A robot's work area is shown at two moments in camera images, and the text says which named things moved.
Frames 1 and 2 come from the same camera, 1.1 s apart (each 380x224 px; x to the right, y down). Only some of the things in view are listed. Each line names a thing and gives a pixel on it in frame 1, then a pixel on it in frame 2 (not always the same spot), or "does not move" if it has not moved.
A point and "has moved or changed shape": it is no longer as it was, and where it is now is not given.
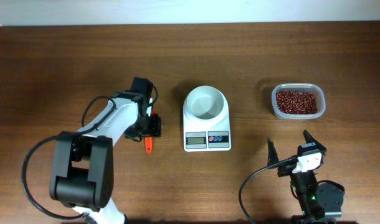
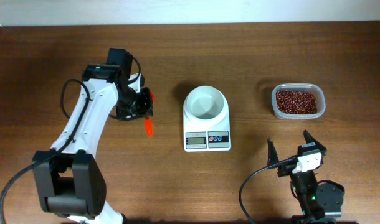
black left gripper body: (150, 127) to (137, 106)
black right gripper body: (287, 170) does not move
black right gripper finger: (308, 138) does not move
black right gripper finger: (272, 155) does not move
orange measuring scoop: (148, 140) has moved or changed shape
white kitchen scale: (206, 120) does not move
